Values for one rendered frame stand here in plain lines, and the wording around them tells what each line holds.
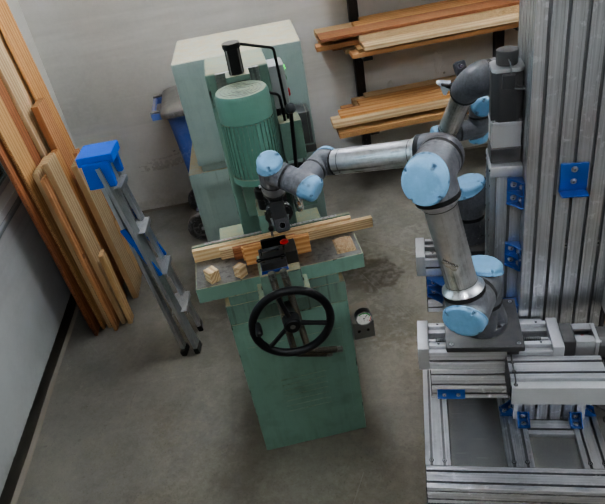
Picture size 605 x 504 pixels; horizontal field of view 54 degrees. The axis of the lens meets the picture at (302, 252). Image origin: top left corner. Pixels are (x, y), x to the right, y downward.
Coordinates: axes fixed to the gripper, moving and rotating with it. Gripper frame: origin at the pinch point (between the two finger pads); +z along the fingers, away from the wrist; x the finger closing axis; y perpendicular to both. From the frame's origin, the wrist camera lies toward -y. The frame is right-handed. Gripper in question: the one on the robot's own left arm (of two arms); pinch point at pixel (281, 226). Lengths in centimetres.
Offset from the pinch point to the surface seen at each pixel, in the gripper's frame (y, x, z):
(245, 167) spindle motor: 18.2, 6.9, -11.4
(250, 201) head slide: 21.8, 8.2, 15.0
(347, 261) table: -9.6, -20.2, 18.4
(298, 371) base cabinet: -32, 6, 58
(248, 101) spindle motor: 28.2, 1.2, -30.5
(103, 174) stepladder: 68, 68, 40
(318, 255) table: -4.3, -11.0, 18.9
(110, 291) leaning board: 58, 97, 130
